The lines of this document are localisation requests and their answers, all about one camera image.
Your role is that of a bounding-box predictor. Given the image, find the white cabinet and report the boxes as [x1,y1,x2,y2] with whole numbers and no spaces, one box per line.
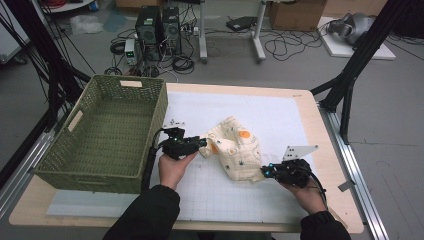
[0,13,31,64]

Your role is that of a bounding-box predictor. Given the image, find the person's left hand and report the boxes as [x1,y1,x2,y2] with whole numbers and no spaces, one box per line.
[159,151,199,191]

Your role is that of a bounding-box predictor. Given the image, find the black metal stand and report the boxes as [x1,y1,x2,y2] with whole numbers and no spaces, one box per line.
[0,0,93,134]
[309,0,424,145]

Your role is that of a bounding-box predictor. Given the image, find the white floor board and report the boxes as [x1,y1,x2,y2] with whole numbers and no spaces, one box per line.
[318,16,397,61]

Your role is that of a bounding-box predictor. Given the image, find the grey metal bracket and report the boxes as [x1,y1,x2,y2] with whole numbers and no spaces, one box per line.
[337,179,357,193]

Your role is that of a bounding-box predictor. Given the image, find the white round table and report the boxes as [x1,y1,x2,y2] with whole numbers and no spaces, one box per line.
[39,0,96,14]

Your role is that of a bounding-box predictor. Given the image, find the grey helmet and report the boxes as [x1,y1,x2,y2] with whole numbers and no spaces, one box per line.
[326,12,376,46]

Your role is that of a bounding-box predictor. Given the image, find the black cable coil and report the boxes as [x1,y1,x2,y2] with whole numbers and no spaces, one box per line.
[109,39,127,56]
[171,54,196,75]

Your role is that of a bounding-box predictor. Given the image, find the white power strip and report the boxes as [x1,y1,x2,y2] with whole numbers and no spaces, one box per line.
[181,25,200,36]

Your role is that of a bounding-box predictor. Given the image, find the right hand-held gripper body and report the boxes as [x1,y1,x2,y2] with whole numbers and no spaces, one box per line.
[275,144,319,188]

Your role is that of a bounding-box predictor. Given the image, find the green woven basket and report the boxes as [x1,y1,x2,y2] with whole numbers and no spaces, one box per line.
[34,74,169,195]

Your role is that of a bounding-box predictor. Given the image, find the black computer tower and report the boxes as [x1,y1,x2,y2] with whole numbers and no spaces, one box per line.
[161,6,183,56]
[134,5,163,61]

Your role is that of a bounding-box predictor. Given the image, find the left hand-held gripper cable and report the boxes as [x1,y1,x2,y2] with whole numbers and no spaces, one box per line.
[141,128,171,193]

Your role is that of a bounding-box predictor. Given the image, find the right hand-held gripper cable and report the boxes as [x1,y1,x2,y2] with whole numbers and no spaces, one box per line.
[309,173,329,211]

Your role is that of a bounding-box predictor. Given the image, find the clear plastic bag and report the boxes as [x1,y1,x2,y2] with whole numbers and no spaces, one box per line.
[69,14,105,36]

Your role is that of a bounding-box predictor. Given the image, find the cardboard box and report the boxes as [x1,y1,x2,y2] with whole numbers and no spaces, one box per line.
[115,0,168,9]
[322,0,389,18]
[269,0,328,32]

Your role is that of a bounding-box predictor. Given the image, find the hand-held gripper cable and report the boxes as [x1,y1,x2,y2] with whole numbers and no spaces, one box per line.
[309,173,329,211]
[141,128,171,193]

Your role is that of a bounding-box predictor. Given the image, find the grey power supply unit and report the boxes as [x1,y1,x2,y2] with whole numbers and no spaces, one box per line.
[124,38,139,66]

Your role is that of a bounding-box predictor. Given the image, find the white desk leg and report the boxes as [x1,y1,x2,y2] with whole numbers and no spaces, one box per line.
[252,0,268,64]
[198,0,208,64]

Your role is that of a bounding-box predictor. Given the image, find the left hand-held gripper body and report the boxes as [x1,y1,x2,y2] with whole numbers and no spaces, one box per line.
[159,119,200,160]

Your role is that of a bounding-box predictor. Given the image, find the black floor cable tangle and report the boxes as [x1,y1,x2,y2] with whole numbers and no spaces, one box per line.
[264,28,329,62]

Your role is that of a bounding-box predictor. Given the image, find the aluminium rail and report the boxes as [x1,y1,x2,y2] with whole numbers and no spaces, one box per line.
[318,103,389,240]
[0,103,73,218]

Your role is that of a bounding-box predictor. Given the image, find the person's right hand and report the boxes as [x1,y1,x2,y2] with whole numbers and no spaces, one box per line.
[281,181,328,215]

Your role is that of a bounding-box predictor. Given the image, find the black flat device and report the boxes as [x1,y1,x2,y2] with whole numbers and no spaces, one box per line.
[225,15,258,33]

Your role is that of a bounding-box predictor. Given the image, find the cream printed cloth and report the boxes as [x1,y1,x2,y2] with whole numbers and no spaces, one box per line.
[198,115,266,184]

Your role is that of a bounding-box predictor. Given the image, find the white grid mat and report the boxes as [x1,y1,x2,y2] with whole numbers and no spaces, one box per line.
[46,91,313,225]

